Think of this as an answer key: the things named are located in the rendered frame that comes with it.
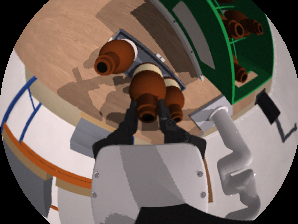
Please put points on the brown glass bottle with white label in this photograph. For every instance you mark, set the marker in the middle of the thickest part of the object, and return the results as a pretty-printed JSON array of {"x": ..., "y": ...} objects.
[{"x": 116, "y": 57}]

